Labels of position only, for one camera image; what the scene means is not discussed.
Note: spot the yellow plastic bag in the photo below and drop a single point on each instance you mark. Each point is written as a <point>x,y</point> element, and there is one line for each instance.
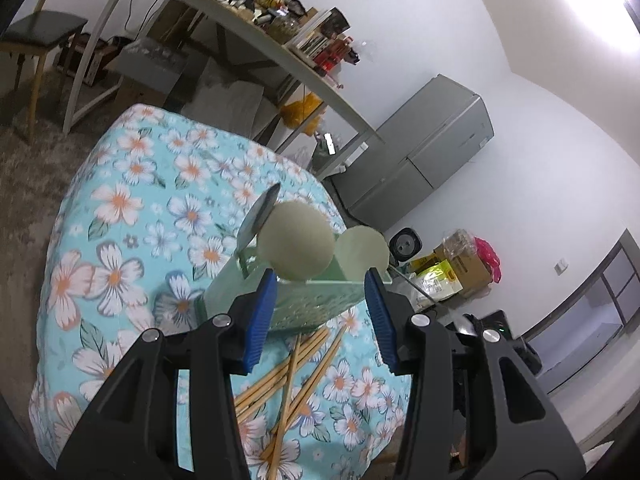
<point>302,112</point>

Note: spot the red cooking oil bottle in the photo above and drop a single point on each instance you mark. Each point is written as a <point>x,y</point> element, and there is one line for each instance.
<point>332,58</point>

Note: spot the silver refrigerator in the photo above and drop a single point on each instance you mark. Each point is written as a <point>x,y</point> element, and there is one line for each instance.
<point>425,150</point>

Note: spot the white wall socket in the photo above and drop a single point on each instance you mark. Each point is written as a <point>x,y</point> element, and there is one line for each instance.
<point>562,265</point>

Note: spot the grey desk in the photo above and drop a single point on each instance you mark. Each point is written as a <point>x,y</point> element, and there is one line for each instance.
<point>88,67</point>

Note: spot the green plastic utensil holder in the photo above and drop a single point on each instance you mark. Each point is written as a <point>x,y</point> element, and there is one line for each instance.
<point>320,305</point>

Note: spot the black rice cooker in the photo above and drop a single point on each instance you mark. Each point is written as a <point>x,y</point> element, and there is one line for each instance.
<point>405,245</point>

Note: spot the crumpled clear plastic bag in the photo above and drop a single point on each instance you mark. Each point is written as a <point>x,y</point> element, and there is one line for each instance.
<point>457,241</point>

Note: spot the blue floral blanket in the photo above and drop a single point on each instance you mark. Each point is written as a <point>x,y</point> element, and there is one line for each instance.
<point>125,210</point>

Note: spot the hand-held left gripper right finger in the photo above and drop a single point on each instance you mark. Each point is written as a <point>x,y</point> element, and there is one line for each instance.
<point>382,320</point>

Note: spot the glass jar of dried food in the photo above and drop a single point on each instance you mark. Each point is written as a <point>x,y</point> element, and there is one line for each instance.
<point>282,29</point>

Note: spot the pink bag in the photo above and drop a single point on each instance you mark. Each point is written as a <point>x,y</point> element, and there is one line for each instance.
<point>487,255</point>

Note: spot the brown cardboard box under desk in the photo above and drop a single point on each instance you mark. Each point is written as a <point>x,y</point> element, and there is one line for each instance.
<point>172,17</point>

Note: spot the dark green bag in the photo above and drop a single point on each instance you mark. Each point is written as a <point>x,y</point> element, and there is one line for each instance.
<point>327,156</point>

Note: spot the wooden chair with dark seat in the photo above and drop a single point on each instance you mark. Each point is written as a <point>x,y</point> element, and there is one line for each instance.
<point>42,27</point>

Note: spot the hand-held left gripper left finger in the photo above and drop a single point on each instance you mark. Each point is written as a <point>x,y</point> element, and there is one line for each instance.
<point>260,320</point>

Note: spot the pile of bamboo chopsticks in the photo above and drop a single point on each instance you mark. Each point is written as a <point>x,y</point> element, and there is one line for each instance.
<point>312,347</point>

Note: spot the dark printed box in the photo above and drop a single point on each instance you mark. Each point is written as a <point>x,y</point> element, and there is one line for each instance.
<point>335,20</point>

